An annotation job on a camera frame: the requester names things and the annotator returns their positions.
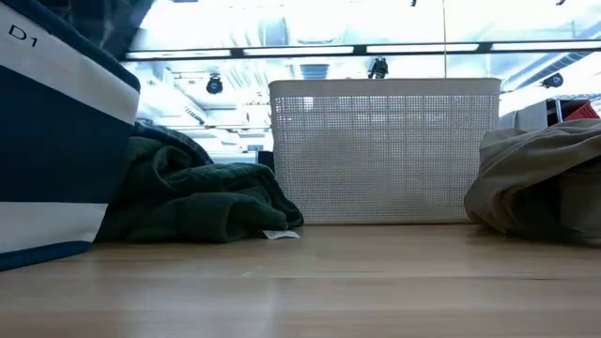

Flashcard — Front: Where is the white perforated plastic basket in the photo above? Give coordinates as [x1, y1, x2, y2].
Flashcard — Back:
[268, 77, 502, 225]

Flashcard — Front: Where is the navy white striped fabric bin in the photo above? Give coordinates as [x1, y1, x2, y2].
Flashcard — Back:
[0, 0, 142, 272]

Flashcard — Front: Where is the grey hanging cloth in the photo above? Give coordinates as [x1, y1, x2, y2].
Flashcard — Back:
[498, 100, 549, 131]

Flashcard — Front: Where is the beige khaki garment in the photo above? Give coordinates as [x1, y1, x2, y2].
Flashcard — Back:
[463, 117, 601, 248]

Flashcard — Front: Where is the black ceiling camera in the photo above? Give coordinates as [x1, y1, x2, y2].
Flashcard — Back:
[205, 74, 224, 96]
[367, 56, 391, 80]
[541, 72, 565, 90]

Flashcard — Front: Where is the blue beige large-check shirt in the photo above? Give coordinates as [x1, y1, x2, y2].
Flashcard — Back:
[37, 0, 156, 61]

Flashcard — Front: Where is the blue fine-plaid shirt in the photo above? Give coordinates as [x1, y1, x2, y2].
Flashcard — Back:
[131, 119, 215, 166]

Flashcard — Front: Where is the red storage bin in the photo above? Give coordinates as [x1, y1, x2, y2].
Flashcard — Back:
[562, 100, 601, 123]

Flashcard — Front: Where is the dark green garment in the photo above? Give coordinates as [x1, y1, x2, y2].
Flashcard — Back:
[96, 135, 305, 244]

